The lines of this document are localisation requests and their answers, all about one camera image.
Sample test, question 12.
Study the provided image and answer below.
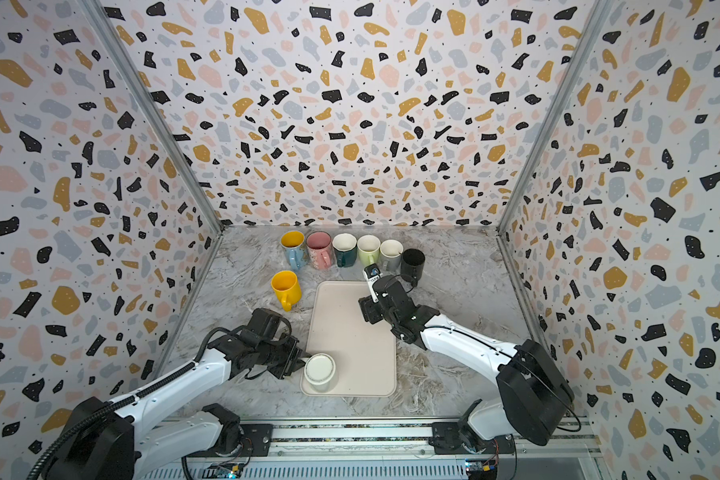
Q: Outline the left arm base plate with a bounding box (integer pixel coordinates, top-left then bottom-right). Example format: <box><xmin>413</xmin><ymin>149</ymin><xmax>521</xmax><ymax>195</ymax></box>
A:
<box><xmin>212</xmin><ymin>423</ymin><xmax>274</xmax><ymax>458</ymax></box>

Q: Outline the grey mug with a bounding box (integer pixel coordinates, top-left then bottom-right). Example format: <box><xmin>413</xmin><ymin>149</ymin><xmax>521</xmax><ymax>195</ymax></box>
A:
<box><xmin>379</xmin><ymin>239</ymin><xmax>404</xmax><ymax>272</ymax></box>

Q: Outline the light green mug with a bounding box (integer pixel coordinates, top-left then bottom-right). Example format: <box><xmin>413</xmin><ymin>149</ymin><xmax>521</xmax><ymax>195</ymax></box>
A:
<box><xmin>357</xmin><ymin>234</ymin><xmax>381</xmax><ymax>267</ymax></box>

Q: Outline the light blue yellow-inside mug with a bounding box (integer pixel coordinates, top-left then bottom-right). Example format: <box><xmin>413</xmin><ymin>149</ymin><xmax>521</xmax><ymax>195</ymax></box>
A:
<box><xmin>280</xmin><ymin>230</ymin><xmax>309</xmax><ymax>271</ymax></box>

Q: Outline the white mug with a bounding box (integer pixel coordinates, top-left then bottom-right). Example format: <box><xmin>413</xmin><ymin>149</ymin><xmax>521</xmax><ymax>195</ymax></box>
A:
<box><xmin>304</xmin><ymin>353</ymin><xmax>338</xmax><ymax>394</ymax></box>

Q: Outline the yellow mug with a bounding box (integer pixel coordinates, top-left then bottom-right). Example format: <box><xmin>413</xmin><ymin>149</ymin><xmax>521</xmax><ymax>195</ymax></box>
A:
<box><xmin>270</xmin><ymin>270</ymin><xmax>302</xmax><ymax>312</ymax></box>

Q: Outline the dark green mug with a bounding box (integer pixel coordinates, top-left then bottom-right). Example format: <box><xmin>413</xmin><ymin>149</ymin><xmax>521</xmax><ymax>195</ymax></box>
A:
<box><xmin>332</xmin><ymin>233</ymin><xmax>357</xmax><ymax>268</ymax></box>

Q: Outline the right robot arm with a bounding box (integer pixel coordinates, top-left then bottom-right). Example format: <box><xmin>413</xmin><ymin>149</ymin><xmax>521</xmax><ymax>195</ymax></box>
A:
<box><xmin>358</xmin><ymin>275</ymin><xmax>574</xmax><ymax>453</ymax></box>

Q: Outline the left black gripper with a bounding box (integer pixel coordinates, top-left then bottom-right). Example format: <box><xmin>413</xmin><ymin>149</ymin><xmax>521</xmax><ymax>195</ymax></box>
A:
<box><xmin>258</xmin><ymin>332</ymin><xmax>313</xmax><ymax>378</ymax></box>

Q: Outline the pink patterned mug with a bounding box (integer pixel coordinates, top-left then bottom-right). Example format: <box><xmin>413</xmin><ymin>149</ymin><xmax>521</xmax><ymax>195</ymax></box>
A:
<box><xmin>306</xmin><ymin>231</ymin><xmax>334</xmax><ymax>270</ymax></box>

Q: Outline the cream plastic tray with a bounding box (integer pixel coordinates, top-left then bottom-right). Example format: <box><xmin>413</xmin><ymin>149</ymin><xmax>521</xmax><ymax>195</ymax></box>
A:
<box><xmin>301</xmin><ymin>281</ymin><xmax>397</xmax><ymax>397</ymax></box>

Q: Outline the black mug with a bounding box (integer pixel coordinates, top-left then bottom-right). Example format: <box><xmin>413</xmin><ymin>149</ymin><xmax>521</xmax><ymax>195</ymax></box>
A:
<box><xmin>400</xmin><ymin>248</ymin><xmax>426</xmax><ymax>287</ymax></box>

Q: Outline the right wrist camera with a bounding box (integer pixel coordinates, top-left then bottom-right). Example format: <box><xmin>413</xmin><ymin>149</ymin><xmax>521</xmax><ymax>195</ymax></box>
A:
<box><xmin>363</xmin><ymin>263</ymin><xmax>381</xmax><ymax>303</ymax></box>

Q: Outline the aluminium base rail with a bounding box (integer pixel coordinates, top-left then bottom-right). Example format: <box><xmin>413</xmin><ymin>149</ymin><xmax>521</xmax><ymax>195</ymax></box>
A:
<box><xmin>138</xmin><ymin>418</ymin><xmax>610</xmax><ymax>479</ymax></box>

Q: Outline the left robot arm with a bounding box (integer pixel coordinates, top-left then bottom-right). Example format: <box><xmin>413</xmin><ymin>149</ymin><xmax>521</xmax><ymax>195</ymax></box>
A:
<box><xmin>28</xmin><ymin>308</ymin><xmax>307</xmax><ymax>479</ymax></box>

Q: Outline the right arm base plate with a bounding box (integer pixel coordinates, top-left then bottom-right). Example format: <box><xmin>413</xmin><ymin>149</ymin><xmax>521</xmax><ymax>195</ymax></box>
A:
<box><xmin>429</xmin><ymin>421</ymin><xmax>515</xmax><ymax>456</ymax></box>

